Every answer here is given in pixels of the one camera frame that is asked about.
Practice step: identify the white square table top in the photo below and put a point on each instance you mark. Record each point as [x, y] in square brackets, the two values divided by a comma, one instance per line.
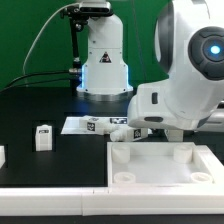
[155, 163]

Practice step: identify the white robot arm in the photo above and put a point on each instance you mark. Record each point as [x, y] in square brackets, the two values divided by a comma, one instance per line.
[189, 47]

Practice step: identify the white base sheet with tag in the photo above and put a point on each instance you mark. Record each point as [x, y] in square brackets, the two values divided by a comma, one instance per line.
[71, 125]

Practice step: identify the white front fence bar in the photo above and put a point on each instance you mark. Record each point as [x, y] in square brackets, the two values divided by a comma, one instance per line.
[192, 199]

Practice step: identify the white fence bar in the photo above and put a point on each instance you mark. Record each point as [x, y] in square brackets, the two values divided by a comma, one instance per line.
[192, 199]
[211, 165]

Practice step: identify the white left fence stub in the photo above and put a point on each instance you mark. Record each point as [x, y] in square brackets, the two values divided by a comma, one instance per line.
[2, 156]

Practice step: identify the white right fence bar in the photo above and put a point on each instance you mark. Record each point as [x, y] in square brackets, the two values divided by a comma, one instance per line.
[211, 165]

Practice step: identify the grey camera on stand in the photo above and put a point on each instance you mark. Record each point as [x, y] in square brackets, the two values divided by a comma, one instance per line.
[95, 8]

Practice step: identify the black camera stand pole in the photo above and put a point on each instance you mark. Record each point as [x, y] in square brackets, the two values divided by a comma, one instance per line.
[75, 81]

